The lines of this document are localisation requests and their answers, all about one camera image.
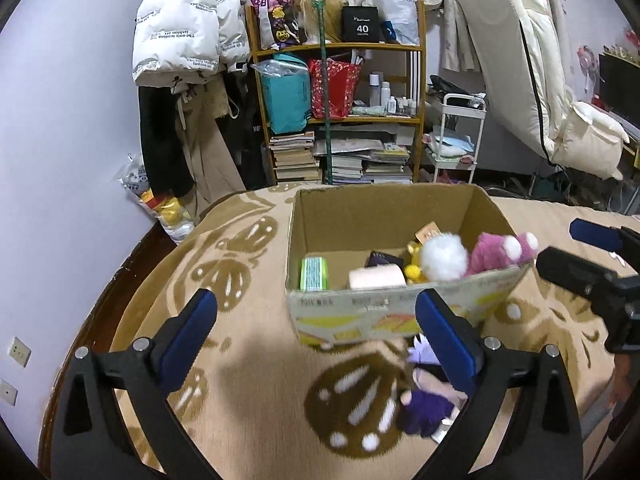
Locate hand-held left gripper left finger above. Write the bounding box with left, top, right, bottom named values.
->
left=50, top=288, right=218, bottom=480

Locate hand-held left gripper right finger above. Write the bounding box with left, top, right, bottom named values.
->
left=415, top=289, right=583, bottom=480

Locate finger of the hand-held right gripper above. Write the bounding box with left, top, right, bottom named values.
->
left=569, top=217, right=640, bottom=257
left=535, top=246, right=613, bottom=306

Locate pink plush toy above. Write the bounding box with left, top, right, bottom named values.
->
left=462, top=231, right=540, bottom=277

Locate yellow dog plush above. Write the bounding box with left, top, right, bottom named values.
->
left=405, top=221, right=441, bottom=283

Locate white-haired purple plush doll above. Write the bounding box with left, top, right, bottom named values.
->
left=397, top=335, right=471, bottom=443

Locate fluffy white plush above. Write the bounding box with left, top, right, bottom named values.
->
left=419, top=232, right=469, bottom=281

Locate pink white cylinder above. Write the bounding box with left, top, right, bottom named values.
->
left=347, top=265, right=407, bottom=289

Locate dark purple pouch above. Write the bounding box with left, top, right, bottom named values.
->
left=365, top=251, right=405, bottom=270

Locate green tissue packet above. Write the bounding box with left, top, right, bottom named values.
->
left=300, top=256, right=329, bottom=291

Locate printed cardboard box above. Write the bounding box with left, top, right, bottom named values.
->
left=285, top=183, right=536, bottom=348

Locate beige patterned blanket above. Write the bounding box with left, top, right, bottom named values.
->
left=107, top=182, right=640, bottom=480

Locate clear bag of toys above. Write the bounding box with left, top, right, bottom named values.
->
left=116, top=155, right=197, bottom=246

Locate black monitor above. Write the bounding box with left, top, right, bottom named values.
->
left=597, top=52, right=640, bottom=126

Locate white trolley cart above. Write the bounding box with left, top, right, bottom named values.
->
left=422, top=92, right=487, bottom=186

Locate beige coat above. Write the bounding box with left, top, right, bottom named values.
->
left=175, top=77, right=246, bottom=218

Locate black coat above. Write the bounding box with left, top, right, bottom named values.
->
left=138, top=85, right=193, bottom=198

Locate pile of magazines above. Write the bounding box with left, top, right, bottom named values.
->
left=312, top=127, right=416, bottom=185

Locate cream folded mattress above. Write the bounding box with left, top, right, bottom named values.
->
left=456, top=0, right=631, bottom=181

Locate stack of old books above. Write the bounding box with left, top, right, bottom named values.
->
left=267, top=131, right=323, bottom=184

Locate dark bag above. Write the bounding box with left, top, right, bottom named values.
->
left=430, top=75, right=471, bottom=96

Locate black hanging garment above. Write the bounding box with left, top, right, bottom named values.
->
left=225, top=67, right=273, bottom=191

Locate teal bag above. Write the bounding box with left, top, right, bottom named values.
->
left=255, top=55, right=310, bottom=135

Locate group of small bottles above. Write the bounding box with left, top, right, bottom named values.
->
left=369, top=72, right=418, bottom=116

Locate green pole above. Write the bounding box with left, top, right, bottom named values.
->
left=311, top=0, right=337, bottom=187

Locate red patterned bag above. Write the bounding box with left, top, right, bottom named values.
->
left=307, top=58, right=362, bottom=120

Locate wooden shelf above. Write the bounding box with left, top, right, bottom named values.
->
left=245, top=0, right=427, bottom=186

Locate white plastic bag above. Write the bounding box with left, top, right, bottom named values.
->
left=372, top=0, right=420, bottom=46

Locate white puffer jacket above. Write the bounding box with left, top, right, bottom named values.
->
left=131, top=0, right=251, bottom=88

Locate black box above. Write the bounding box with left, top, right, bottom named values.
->
left=341, top=5, right=382, bottom=43

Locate printed black tote bag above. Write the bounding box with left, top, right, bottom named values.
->
left=249, top=0, right=307, bottom=51

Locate blond wig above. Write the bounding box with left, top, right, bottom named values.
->
left=297, top=0, right=346, bottom=45

